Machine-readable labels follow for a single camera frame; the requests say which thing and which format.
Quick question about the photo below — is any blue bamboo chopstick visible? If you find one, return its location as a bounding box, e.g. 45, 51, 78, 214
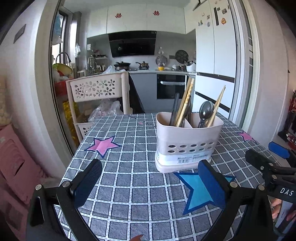
205, 85, 226, 128

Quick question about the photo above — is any black plastic spoon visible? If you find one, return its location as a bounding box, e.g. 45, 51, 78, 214
198, 101, 214, 128

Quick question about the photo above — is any gold patterned chopstick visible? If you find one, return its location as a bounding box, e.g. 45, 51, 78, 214
176, 78, 195, 128

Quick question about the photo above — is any plain bamboo chopstick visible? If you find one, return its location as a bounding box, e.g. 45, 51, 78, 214
173, 76, 193, 127

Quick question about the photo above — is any person right hand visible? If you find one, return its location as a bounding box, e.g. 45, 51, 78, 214
271, 198, 282, 220

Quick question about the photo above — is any white plastic utensil caddy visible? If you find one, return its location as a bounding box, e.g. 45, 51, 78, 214
155, 112, 224, 173

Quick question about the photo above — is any grey checked tablecloth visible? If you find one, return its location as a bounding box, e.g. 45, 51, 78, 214
54, 112, 290, 241

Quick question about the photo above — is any pink cardboard box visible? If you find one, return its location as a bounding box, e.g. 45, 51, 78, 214
1, 125, 47, 240

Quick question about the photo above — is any clear plastic bag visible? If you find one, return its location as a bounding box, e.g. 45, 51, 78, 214
88, 99, 123, 123

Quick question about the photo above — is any white perforated storage cart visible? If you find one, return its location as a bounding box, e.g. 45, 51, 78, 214
66, 71, 132, 142

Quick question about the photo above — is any black built-in oven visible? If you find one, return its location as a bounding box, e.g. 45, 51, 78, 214
157, 74, 186, 99

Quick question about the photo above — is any black wok on stove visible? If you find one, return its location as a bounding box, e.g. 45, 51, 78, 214
114, 61, 130, 69

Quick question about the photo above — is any white refrigerator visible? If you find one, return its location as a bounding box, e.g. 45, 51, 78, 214
193, 1, 237, 118

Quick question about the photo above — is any black range hood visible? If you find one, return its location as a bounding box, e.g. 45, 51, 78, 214
108, 31, 157, 58

